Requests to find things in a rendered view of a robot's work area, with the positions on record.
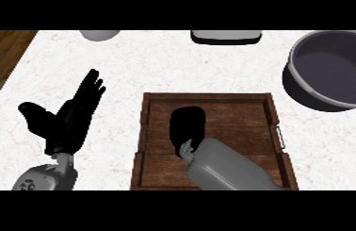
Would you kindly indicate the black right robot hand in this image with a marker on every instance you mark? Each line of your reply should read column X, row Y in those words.
column 188, row 128

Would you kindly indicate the brown wooden tray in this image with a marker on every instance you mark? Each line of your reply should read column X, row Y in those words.
column 213, row 121

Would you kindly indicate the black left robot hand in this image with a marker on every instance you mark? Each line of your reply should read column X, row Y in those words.
column 70, row 121

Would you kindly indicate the dark grey pot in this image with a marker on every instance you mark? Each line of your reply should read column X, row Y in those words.
column 324, row 71

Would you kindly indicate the pale grey round vessel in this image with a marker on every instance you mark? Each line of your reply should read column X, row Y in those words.
column 99, row 35

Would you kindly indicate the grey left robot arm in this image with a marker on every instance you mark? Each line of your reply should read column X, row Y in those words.
column 49, row 173

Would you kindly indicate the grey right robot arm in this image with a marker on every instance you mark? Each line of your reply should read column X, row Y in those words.
column 225, row 167

